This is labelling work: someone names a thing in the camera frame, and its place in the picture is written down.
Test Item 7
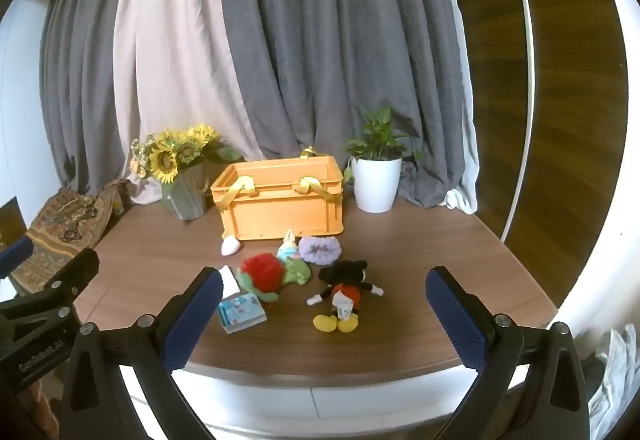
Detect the patterned brown cloth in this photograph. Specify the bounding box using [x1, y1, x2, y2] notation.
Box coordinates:
[10, 177, 133, 293]

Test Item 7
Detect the blue tissue packet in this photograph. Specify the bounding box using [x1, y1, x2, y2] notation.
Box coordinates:
[217, 291, 267, 335]

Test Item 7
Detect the orange plastic basket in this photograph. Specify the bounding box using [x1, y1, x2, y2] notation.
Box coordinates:
[210, 146, 346, 241]

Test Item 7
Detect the grey curtain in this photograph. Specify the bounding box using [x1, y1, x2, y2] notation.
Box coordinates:
[217, 0, 476, 208]
[39, 0, 128, 193]

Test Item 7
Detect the grey ribbed vase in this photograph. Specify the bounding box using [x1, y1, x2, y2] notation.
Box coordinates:
[161, 163, 208, 221]

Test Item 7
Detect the purple fluffy headband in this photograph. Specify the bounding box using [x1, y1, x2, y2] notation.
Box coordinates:
[298, 236, 342, 266]

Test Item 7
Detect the red fluffy plush flower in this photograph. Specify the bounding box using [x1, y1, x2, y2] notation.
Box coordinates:
[236, 254, 287, 305]

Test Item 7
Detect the pastel rabbit plush toy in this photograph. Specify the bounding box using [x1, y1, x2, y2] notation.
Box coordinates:
[276, 229, 301, 261]

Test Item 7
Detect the black mouse plush toy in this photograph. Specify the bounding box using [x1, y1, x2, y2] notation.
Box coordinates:
[306, 260, 385, 333]

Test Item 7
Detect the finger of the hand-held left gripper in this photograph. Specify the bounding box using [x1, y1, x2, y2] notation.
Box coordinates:
[0, 236, 35, 279]
[0, 247, 101, 321]

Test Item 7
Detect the white crumpled cloth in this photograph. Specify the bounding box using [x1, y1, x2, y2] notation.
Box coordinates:
[585, 324, 627, 436]

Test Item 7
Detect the sunflower bouquet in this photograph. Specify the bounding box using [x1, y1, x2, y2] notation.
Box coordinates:
[131, 123, 246, 185]

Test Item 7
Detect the white folded card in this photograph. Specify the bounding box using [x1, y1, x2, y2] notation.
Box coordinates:
[218, 265, 242, 296]

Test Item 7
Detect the white sheer curtain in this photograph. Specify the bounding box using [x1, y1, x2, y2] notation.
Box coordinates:
[442, 0, 479, 214]

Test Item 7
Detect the pale pink curtain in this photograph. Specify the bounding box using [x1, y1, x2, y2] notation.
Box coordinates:
[112, 0, 268, 206]

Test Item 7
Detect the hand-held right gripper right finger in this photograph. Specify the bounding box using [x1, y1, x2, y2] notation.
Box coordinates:
[425, 265, 591, 440]

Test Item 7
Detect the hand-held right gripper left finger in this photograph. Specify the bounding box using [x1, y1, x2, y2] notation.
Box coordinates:
[60, 265, 224, 440]

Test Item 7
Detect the green plant in white pot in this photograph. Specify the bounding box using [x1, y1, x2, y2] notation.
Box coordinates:
[342, 106, 423, 213]

